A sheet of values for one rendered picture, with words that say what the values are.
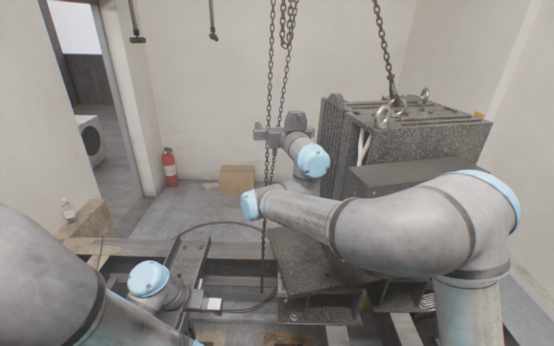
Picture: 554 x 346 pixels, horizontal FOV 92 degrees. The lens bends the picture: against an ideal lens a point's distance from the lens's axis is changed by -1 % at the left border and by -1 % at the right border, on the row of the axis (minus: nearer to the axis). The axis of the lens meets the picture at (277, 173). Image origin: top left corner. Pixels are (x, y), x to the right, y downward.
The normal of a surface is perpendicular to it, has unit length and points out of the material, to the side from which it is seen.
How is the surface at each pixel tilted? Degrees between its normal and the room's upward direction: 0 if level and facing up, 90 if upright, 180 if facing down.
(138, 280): 25
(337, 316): 0
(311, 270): 0
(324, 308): 0
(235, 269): 90
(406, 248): 72
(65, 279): 64
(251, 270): 90
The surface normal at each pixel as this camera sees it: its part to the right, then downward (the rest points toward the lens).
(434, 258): -0.09, 0.30
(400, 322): 0.03, -0.88
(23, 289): 0.80, -0.24
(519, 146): -1.00, -0.03
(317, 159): 0.30, 0.45
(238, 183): 0.04, 0.48
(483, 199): 0.27, -0.55
